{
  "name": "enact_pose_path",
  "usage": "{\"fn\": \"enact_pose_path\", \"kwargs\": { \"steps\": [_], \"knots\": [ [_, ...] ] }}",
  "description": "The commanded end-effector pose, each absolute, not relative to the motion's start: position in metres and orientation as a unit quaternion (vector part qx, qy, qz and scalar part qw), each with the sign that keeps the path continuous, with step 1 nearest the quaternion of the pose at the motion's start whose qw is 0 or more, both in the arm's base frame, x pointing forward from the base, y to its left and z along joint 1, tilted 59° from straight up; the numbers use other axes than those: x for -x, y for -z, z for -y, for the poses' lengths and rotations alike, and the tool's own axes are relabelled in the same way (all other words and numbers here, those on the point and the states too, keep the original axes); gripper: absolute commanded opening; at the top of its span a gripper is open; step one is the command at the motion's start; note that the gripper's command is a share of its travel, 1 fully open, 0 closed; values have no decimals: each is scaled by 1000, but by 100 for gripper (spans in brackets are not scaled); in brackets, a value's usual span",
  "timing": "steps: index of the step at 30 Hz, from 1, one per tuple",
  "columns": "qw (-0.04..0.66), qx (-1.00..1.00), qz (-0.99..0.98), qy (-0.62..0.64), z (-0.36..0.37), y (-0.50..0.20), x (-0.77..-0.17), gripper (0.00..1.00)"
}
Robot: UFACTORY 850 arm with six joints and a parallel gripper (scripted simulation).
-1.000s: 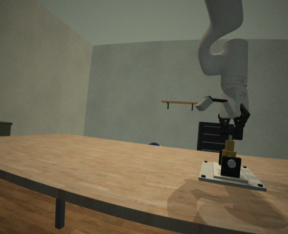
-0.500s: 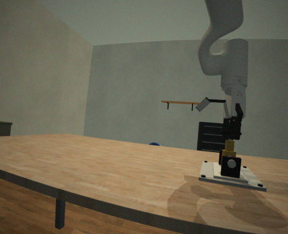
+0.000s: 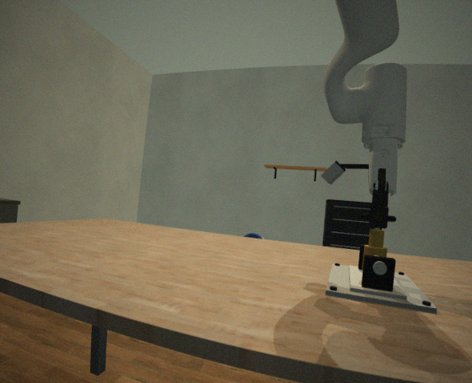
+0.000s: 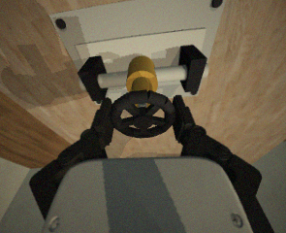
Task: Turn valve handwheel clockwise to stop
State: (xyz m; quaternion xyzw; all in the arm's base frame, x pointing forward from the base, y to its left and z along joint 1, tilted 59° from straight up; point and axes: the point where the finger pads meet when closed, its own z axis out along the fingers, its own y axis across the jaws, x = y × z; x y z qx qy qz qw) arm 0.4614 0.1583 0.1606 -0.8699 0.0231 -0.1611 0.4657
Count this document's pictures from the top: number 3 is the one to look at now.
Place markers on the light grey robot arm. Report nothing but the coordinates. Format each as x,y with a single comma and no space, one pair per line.
370,27

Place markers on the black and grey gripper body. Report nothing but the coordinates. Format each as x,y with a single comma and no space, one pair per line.
383,154

